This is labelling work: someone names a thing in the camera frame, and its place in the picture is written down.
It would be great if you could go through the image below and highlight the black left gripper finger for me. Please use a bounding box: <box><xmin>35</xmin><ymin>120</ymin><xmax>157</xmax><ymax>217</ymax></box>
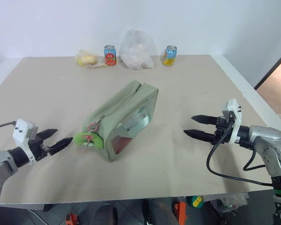
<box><xmin>38</xmin><ymin>128</ymin><xmax>59</xmax><ymax>142</ymax></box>
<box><xmin>48</xmin><ymin>137</ymin><xmax>74</xmax><ymax>156</ymax></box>

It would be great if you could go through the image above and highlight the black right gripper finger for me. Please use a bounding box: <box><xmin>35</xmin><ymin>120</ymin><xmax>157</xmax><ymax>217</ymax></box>
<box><xmin>191</xmin><ymin>114</ymin><xmax>218</xmax><ymax>126</ymax></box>
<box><xmin>183</xmin><ymin>129</ymin><xmax>217</xmax><ymax>145</ymax></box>

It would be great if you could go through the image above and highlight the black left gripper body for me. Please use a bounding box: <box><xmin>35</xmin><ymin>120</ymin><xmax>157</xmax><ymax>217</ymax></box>
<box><xmin>28</xmin><ymin>132</ymin><xmax>52</xmax><ymax>162</ymax></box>

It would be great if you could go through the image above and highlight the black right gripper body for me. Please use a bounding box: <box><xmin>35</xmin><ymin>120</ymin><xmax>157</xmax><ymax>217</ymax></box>
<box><xmin>211</xmin><ymin>115</ymin><xmax>235</xmax><ymax>146</ymax></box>

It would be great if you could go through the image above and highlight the green zippered pouch bag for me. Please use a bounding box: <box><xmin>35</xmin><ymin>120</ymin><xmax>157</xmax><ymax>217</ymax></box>
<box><xmin>81</xmin><ymin>80</ymin><xmax>160</xmax><ymax>164</ymax></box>

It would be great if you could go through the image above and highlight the green and yellow round object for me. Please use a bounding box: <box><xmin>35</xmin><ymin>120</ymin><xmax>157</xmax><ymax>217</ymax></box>
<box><xmin>186</xmin><ymin>195</ymin><xmax>205</xmax><ymax>209</ymax></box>

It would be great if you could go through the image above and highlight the yellow and blue drink can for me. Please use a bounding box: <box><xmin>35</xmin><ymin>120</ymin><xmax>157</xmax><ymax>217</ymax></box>
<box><xmin>162</xmin><ymin>45</ymin><xmax>178</xmax><ymax>67</ymax></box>

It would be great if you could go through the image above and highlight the crumpled clear plastic bag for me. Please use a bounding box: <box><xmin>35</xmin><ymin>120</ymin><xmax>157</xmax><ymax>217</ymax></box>
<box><xmin>210</xmin><ymin>193</ymin><xmax>249</xmax><ymax>213</ymax></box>

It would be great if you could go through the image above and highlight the small orange and black tool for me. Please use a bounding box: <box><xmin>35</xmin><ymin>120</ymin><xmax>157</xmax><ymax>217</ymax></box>
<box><xmin>65</xmin><ymin>212</ymin><xmax>81</xmax><ymax>225</ymax></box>

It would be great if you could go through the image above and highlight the tall orange and black tool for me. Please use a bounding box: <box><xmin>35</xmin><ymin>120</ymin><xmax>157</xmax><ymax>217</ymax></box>
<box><xmin>174</xmin><ymin>201</ymin><xmax>188</xmax><ymax>225</ymax></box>

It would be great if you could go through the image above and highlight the black rounded shape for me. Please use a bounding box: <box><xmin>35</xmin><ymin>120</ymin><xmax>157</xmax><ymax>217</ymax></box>
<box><xmin>93</xmin><ymin>202</ymin><xmax>119</xmax><ymax>225</ymax></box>

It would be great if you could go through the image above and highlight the dark brown cylinder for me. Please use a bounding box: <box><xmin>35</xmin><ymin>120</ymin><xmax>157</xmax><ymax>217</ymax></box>
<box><xmin>148</xmin><ymin>198</ymin><xmax>177</xmax><ymax>225</ymax></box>

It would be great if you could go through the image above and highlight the clear bag with yellow fruit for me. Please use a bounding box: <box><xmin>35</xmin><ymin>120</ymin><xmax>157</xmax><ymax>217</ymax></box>
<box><xmin>74</xmin><ymin>48</ymin><xmax>108</xmax><ymax>69</ymax></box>

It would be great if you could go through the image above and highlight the white translucent plastic bag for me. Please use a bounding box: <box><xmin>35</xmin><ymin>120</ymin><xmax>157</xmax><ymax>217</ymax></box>
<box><xmin>118</xmin><ymin>28</ymin><xmax>155</xmax><ymax>71</ymax></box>

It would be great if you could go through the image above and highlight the red and blue drink can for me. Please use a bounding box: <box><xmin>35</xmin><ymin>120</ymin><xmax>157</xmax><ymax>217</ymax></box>
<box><xmin>104</xmin><ymin>45</ymin><xmax>118</xmax><ymax>67</ymax></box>

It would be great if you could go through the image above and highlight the green charm with red string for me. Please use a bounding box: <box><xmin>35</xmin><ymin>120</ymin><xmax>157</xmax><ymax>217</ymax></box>
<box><xmin>74</xmin><ymin>131</ymin><xmax>104</xmax><ymax>155</ymax></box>

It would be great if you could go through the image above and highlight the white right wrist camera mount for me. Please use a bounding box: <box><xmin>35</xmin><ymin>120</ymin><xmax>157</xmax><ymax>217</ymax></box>
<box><xmin>221</xmin><ymin>98</ymin><xmax>243</xmax><ymax>145</ymax></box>

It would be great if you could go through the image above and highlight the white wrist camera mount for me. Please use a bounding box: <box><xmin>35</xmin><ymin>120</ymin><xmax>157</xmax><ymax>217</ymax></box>
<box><xmin>221</xmin><ymin>98</ymin><xmax>243</xmax><ymax>145</ymax></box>
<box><xmin>12</xmin><ymin>118</ymin><xmax>40</xmax><ymax>165</ymax></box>

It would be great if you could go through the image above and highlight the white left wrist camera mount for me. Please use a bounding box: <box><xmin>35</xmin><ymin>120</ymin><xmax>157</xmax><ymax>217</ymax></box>
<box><xmin>12</xmin><ymin>118</ymin><xmax>40</xmax><ymax>165</ymax></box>

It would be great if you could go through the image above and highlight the long black right arm cable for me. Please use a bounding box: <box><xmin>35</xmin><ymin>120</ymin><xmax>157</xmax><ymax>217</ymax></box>
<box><xmin>206</xmin><ymin>131</ymin><xmax>274</xmax><ymax>186</ymax></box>

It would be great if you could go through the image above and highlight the grey left arm cable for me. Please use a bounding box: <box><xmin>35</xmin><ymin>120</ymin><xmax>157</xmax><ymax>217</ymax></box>
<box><xmin>0</xmin><ymin>120</ymin><xmax>17</xmax><ymax>132</ymax></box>

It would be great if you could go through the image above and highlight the short black right arm cable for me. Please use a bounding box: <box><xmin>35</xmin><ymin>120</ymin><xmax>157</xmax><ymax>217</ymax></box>
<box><xmin>243</xmin><ymin>149</ymin><xmax>266</xmax><ymax>171</ymax></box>

